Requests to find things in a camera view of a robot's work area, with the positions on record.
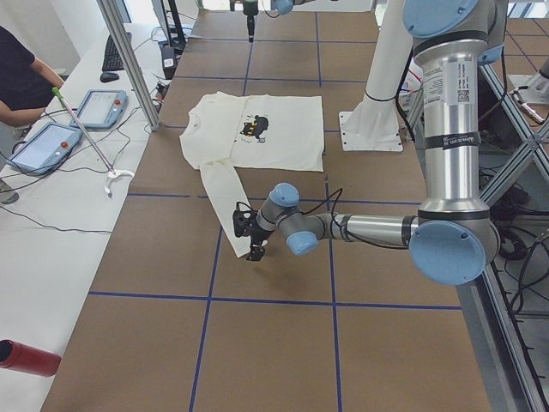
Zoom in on aluminium frame post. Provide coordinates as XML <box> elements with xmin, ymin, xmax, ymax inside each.
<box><xmin>97</xmin><ymin>0</ymin><xmax>160</xmax><ymax>131</ymax></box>

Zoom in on cream long-sleeve cat shirt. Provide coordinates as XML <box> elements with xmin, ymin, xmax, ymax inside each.
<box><xmin>180</xmin><ymin>92</ymin><xmax>324</xmax><ymax>257</ymax></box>

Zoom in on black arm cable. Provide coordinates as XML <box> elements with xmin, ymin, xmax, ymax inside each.
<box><xmin>295</xmin><ymin>186</ymin><xmax>413</xmax><ymax>250</ymax></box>

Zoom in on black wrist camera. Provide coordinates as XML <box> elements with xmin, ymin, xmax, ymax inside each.
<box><xmin>232</xmin><ymin>209</ymin><xmax>250</xmax><ymax>238</ymax></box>

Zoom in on black power adapter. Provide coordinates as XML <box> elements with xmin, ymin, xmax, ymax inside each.
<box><xmin>160</xmin><ymin>45</ymin><xmax>178</xmax><ymax>80</ymax></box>

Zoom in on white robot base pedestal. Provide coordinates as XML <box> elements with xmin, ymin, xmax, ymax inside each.
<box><xmin>339</xmin><ymin>0</ymin><xmax>413</xmax><ymax>152</ymax></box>

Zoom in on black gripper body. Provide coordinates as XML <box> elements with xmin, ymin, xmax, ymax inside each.
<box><xmin>243</xmin><ymin>0</ymin><xmax>257</xmax><ymax>17</ymax></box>
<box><xmin>248</xmin><ymin>222</ymin><xmax>270</xmax><ymax>253</ymax></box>

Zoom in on black computer mouse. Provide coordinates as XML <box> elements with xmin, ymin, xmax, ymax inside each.
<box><xmin>100</xmin><ymin>71</ymin><xmax>119</xmax><ymax>83</ymax></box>

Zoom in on blue teach pendant near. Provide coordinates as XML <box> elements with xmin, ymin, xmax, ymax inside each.
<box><xmin>7</xmin><ymin>122</ymin><xmax>82</xmax><ymax>175</ymax></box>

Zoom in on silver reacher grabber stick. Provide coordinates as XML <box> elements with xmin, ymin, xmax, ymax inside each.
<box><xmin>52</xmin><ymin>87</ymin><xmax>135</xmax><ymax>197</ymax></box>

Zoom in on white side table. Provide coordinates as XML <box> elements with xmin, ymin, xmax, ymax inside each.
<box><xmin>0</xmin><ymin>21</ymin><xmax>172</xmax><ymax>370</ymax></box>

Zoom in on black keyboard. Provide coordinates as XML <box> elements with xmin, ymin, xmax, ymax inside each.
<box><xmin>102</xmin><ymin>35</ymin><xmax>124</xmax><ymax>72</ymax></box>

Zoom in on blue teach pendant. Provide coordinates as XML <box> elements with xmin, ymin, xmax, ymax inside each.
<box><xmin>75</xmin><ymin>89</ymin><xmax>128</xmax><ymax>130</ymax></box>
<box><xmin>7</xmin><ymin>122</ymin><xmax>82</xmax><ymax>175</ymax></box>

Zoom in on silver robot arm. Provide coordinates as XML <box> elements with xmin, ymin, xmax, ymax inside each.
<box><xmin>242</xmin><ymin>0</ymin><xmax>311</xmax><ymax>43</ymax></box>
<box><xmin>233</xmin><ymin>1</ymin><xmax>507</xmax><ymax>285</ymax></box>

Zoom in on blue teach pendant far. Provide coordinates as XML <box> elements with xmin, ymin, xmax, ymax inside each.
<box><xmin>75</xmin><ymin>89</ymin><xmax>128</xmax><ymax>130</ymax></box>

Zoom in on person in black shirt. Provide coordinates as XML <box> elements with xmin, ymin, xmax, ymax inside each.
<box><xmin>1</xmin><ymin>27</ymin><xmax>64</xmax><ymax>128</ymax></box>

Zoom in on red water bottle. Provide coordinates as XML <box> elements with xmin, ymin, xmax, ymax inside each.
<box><xmin>1</xmin><ymin>339</ymin><xmax>61</xmax><ymax>377</ymax></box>

